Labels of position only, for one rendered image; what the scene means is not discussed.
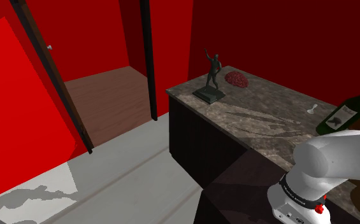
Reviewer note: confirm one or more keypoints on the dark green human figure statue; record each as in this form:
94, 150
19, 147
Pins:
213, 69

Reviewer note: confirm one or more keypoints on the dark door frame post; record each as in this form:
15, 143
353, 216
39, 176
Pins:
149, 62

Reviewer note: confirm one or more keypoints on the dark green labelled wine bottle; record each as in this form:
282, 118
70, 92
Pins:
342, 116

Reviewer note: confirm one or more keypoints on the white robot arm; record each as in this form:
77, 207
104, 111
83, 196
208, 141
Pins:
332, 155

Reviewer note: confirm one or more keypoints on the small white spoon-shaped object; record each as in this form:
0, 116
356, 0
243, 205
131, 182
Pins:
312, 109

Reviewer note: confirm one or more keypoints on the dark cabinet with marble top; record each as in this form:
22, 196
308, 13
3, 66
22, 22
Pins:
198, 145

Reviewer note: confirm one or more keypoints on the red door with knob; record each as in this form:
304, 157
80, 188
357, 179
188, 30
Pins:
18, 108

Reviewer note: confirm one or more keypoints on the dark robot stand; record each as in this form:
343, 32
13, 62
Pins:
241, 192

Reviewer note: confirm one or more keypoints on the red brain-shaped object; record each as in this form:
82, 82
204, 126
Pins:
237, 79

